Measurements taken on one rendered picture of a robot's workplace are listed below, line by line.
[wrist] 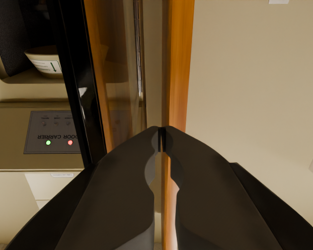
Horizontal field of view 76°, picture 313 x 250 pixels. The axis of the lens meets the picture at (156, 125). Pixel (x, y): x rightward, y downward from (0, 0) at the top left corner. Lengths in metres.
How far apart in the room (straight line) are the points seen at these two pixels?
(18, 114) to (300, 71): 0.99
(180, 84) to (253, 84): 0.66
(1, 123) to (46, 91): 0.11
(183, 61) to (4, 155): 0.37
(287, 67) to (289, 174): 0.61
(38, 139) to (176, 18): 0.33
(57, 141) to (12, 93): 0.15
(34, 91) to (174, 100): 0.30
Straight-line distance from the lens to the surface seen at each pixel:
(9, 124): 0.49
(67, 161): 0.42
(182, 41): 0.31
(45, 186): 0.65
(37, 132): 0.45
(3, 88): 0.53
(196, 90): 0.89
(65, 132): 0.43
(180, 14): 0.31
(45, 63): 0.48
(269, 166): 1.25
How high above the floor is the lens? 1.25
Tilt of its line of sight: 29 degrees up
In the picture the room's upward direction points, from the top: 180 degrees clockwise
